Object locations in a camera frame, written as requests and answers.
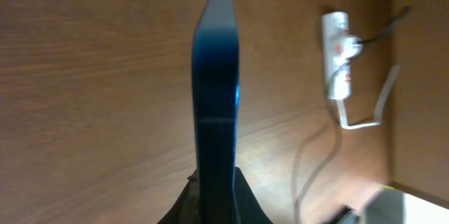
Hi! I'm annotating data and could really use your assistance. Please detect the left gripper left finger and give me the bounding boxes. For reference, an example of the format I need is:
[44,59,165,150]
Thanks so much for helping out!
[158,170,200,224]

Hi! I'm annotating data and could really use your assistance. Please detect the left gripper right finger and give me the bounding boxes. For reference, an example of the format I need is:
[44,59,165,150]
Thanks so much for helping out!
[234,167,272,224]

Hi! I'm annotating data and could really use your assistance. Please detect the blue Galaxy smartphone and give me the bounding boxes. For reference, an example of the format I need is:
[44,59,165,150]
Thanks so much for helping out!
[192,0,239,223]

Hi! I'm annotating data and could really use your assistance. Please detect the black charging cable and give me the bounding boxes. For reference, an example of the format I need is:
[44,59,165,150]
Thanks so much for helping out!
[290,5,413,224]

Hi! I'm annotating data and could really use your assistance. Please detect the white USB charger plug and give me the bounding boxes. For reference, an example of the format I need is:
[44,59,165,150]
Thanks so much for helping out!
[335,35,363,59]

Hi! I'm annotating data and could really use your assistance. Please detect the white power strip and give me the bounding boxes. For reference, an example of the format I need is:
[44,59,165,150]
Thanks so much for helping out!
[321,11,351,100]

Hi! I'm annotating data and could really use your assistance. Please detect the white power strip cord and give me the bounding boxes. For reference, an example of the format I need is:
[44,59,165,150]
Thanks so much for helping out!
[336,63,401,131]

